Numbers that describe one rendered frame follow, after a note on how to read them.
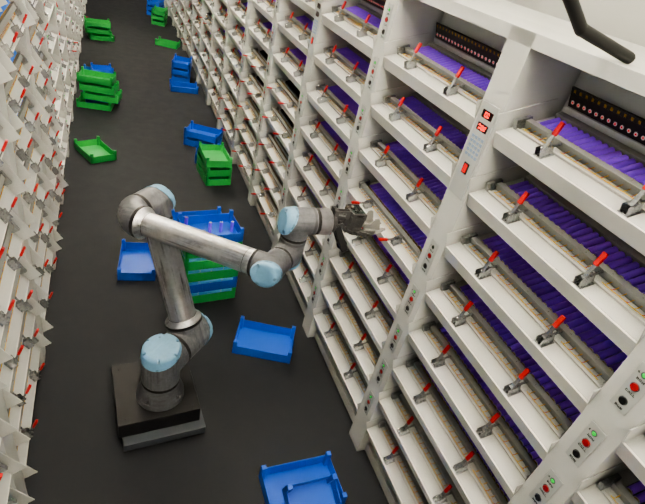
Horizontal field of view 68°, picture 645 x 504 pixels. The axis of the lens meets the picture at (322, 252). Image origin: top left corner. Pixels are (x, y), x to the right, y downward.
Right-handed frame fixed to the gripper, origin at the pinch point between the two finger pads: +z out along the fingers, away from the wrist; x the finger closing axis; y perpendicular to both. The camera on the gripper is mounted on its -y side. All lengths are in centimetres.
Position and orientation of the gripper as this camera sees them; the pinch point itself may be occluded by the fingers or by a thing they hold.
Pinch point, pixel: (378, 227)
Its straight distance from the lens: 171.6
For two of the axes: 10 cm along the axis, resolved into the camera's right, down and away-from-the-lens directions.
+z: 9.1, 0.0, 4.1
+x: -3.3, -5.9, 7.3
